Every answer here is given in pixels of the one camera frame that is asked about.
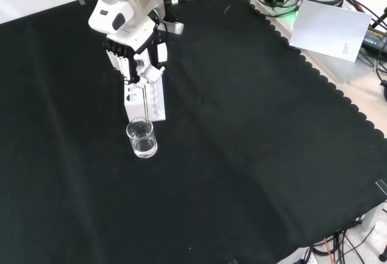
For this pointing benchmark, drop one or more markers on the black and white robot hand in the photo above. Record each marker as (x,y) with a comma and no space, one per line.
(136,39)

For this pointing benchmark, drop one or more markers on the clear glass rod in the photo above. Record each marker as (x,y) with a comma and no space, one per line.
(146,104)

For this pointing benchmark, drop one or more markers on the white test tube rack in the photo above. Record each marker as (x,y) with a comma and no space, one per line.
(133,107)

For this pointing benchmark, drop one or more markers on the small clear tape piece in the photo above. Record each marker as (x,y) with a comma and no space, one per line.
(82,1)

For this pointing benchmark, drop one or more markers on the clear glass beaker with water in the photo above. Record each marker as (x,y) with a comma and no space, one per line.
(143,143)

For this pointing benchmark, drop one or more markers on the black bench cloth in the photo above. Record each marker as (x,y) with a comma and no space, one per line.
(211,140)

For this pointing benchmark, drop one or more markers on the pale board sheet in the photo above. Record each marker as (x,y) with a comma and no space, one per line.
(329,30)

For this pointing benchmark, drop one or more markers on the black power adapter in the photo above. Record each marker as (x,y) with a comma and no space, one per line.
(375,39)

